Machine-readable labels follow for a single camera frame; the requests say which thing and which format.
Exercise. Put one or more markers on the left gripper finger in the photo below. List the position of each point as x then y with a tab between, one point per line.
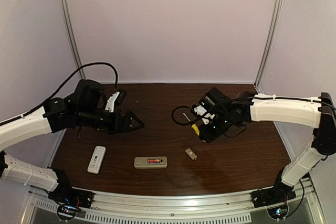
133	119
131	127

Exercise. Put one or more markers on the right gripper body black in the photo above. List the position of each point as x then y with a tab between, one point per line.
207	128

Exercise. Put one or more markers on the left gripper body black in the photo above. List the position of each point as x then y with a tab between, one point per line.
118	121

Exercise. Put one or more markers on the yellow handled screwdriver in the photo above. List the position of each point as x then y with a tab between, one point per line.
193	126

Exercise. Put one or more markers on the grey battery cover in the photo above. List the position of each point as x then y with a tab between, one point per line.
191	154

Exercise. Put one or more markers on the grey remote control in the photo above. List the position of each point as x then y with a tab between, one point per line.
142	163

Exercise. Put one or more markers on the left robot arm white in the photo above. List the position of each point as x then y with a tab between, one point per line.
88	106

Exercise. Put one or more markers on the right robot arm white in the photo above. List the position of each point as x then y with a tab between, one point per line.
219	113

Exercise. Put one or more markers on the red battery in remote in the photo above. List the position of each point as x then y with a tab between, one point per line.
154	161

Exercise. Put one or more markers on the white remote control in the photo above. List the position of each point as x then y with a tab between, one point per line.
96	160

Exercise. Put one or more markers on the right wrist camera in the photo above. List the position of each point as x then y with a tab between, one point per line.
201	111

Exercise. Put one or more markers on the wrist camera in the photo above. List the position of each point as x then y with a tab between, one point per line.
201	111
119	96

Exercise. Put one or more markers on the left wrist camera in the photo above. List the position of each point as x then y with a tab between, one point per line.
119	96

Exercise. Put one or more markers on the aluminium front rail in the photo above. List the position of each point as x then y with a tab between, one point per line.
220	208

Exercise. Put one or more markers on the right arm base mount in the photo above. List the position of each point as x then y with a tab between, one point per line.
271	196

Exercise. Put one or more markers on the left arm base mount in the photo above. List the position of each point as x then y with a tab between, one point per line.
75	197

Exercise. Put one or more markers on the right aluminium frame post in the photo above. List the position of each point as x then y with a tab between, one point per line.
276	11

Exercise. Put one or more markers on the aluminium frame post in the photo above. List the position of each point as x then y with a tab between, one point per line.
70	33
276	11

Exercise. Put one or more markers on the left aluminium frame post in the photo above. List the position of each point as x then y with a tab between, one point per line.
70	33

